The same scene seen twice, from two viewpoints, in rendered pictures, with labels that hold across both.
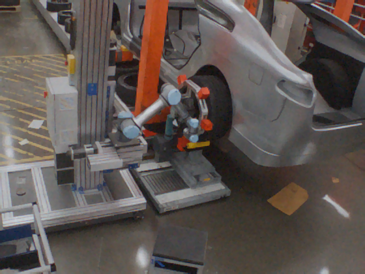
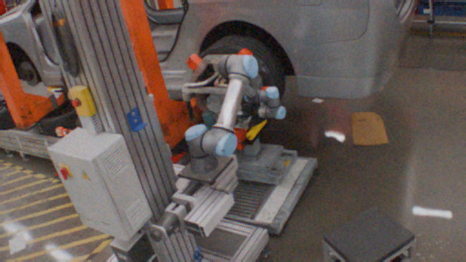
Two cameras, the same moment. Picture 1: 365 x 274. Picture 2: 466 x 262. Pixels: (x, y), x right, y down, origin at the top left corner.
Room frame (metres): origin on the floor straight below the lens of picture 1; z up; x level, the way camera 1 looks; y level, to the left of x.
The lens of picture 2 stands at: (0.86, 1.05, 2.03)
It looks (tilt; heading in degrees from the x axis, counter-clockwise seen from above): 29 degrees down; 336
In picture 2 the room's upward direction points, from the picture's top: 12 degrees counter-clockwise
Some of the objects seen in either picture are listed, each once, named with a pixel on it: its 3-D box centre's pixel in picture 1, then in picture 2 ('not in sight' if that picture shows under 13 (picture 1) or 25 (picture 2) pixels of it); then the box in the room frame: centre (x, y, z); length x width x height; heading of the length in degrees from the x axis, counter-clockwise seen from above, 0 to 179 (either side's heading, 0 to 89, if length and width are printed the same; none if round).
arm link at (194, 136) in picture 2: (125, 121); (198, 139); (2.67, 0.49, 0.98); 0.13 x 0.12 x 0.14; 29
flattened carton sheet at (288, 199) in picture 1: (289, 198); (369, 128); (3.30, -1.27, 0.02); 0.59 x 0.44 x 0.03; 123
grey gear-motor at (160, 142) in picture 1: (171, 147); not in sight; (3.59, 0.12, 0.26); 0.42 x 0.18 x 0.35; 123
